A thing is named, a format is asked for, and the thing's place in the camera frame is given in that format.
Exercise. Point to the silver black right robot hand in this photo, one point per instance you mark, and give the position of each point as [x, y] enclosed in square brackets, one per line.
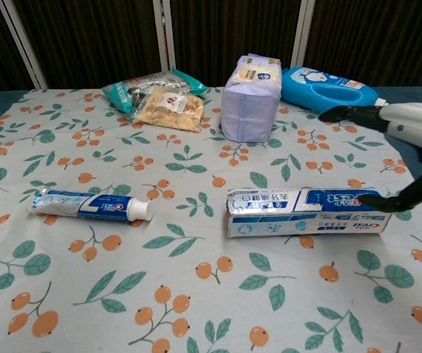
[413, 121]

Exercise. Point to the blue white toothpaste box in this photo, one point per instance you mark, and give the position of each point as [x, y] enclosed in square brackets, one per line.
[292, 220]

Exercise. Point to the blue white toothpaste tube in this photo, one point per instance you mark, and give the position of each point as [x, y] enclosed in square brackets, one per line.
[86, 206]

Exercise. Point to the blue pump detergent bottle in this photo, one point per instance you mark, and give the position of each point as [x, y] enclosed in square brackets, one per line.
[328, 92]

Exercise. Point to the lavender tissue pack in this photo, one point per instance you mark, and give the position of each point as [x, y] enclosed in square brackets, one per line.
[247, 110]

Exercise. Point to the beige snack packet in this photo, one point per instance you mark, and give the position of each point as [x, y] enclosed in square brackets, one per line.
[170, 110]

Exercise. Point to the floral orange fruit tablecloth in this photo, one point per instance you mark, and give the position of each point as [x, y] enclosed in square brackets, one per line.
[196, 279]

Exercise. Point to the teal snack bag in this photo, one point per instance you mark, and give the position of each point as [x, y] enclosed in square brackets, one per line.
[121, 93]

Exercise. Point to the white framed dark folding screen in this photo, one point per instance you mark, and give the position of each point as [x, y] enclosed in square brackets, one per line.
[97, 36]

